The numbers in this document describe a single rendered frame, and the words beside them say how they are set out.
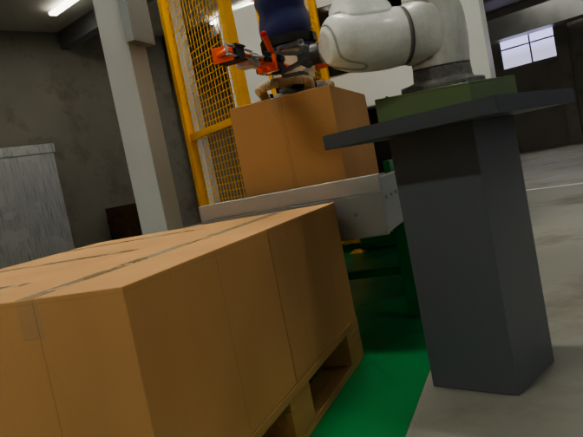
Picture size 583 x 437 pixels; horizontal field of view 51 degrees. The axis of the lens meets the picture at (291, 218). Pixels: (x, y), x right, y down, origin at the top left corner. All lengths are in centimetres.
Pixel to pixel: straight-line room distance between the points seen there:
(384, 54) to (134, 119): 191
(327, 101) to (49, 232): 817
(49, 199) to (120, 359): 912
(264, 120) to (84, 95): 1003
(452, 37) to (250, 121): 91
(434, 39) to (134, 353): 109
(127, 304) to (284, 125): 138
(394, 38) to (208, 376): 94
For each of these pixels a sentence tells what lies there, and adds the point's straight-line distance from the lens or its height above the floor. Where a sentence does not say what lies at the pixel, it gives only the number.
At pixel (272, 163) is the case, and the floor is 72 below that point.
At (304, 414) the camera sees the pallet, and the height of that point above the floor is 6.
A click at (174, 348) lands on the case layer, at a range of 112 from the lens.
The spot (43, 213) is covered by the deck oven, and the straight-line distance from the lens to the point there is 1007.
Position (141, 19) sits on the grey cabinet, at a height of 159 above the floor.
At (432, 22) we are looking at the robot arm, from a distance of 168.
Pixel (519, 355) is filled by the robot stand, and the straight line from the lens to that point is 172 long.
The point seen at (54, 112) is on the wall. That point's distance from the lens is 1187.
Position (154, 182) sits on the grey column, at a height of 75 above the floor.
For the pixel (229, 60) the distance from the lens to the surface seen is 200.
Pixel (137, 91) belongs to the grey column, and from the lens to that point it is 329.
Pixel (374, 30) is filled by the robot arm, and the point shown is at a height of 98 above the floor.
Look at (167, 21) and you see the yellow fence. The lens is 387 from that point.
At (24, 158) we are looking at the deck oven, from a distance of 1008.
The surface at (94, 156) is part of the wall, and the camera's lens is 1204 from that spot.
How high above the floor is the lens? 67
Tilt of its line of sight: 4 degrees down
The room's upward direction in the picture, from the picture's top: 11 degrees counter-clockwise
